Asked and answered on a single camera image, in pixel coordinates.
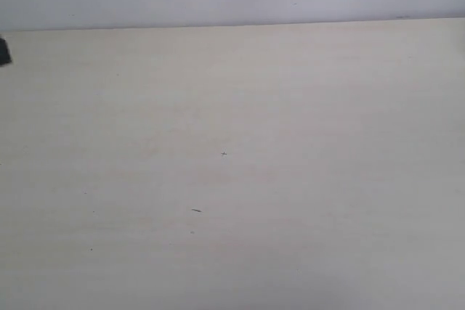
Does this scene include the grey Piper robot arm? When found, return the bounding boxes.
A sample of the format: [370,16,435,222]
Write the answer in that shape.
[0,37,12,67]

